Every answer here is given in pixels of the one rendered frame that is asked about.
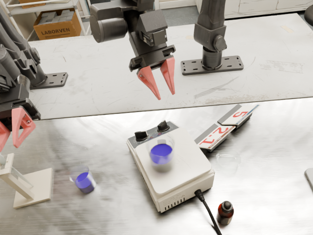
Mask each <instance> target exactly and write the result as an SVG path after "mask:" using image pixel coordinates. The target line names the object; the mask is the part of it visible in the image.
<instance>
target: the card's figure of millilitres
mask: <svg viewBox="0 0 313 235"><path fill-rule="evenodd" d="M231 127H232V126H220V127H218V128H217V129H216V130H215V131H214V132H213V133H212V134H210V135H209V136H208V137H207V138H206V139H204V140H203V141H202V142H201V143H200V144H198V146H206V147H209V146H210V145H211V144H213V143H214V142H215V141H216V140H217V139H218V138H219V137H221V136H222V135H223V134H224V133H225V132H226V131H228V130H229V129H230V128H231Z"/></svg>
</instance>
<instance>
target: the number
mask: <svg viewBox="0 0 313 235"><path fill-rule="evenodd" d="M255 106H256V105H252V106H244V107H242V108H241V109H240V110H239V111H238V112H236V113H235V114H234V115H233V116H232V117H230V118H229V119H228V120H227V121H226V122H224V123H237V122H238V121H239V120H240V119H241V118H242V117H244V116H245V115H246V114H247V113H248V112H249V111H251V110H252V109H253V108H254V107H255Z"/></svg>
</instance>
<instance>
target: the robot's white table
mask: <svg viewBox="0 0 313 235"><path fill-rule="evenodd" d="M224 25H226V26H227V27H226V32H225V38H224V39H225V41H226V45H227V49H225V50H223V52H222V57H224V56H233V55H238V56H240V58H241V60H242V63H243V65H244V69H243V70H238V71H227V72H218V73H207V74H197V75H187V76H184V75H182V70H181V61H185V60H195V59H202V51H203V46H202V45H201V44H199V43H198V42H196V41H195V40H194V38H193V35H194V26H195V24H191V25H182V26H173V27H168V28H167V29H166V34H167V39H168V41H167V42H166V44H167V46H170V45H173V44H174V46H175V48H176V51H175V52H174V53H170V55H173V56H174V58H175V69H174V85H175V94H174V95H172V93H171V91H170V90H169V88H168V85H167V83H166V81H165V79H164V77H163V75H162V73H161V71H160V68H158V69H155V70H152V74H153V76H154V79H155V82H156V85H157V88H158V90H159V94H160V97H161V100H158V99H157V98H156V96H155V95H154V94H153V92H152V91H151V90H150V89H149V88H148V87H147V86H146V85H145V84H144V83H143V82H142V81H140V80H139V79H138V77H137V74H136V73H137V71H138V69H136V70H134V71H133V72H131V71H130V69H129V63H130V60H131V59H132V58H134V57H136V56H135V54H134V51H133V49H132V46H131V44H130V41H129V35H128V33H127V34H126V35H125V37H124V38H121V39H116V40H112V41H106V42H101V43H97V42H96V41H95V39H94V37H93V35H87V36H78V37H69V38H60V39H51V40H42V41H30V42H28V43H29V45H30V47H31V48H36V49H37V51H38V53H39V56H40V59H41V63H40V64H39V65H40V66H41V68H42V70H43V72H44V73H45V74H51V73H61V72H67V73H68V78H67V81H66V83H65V85H64V86H63V87H57V88H47V89H37V90H30V92H29V99H30V100H31V102H32V103H33V105H34V106H35V107H36V109H37V110H38V111H39V113H40V114H41V120H48V119H59V118H75V117H86V116H98V115H108V114H120V113H131V112H142V111H158V110H169V109H181V108H191V107H203V106H214V105H225V104H241V103H252V102H263V101H274V100H286V99H297V98H308V97H313V31H312V30H311V28H310V27H309V26H308V25H307V24H306V23H305V22H304V21H303V20H302V18H301V17H300V16H299V15H298V14H297V13H295V14H283V15H274V16H265V17H256V18H248V19H239V20H230V21H225V22H224Z"/></svg>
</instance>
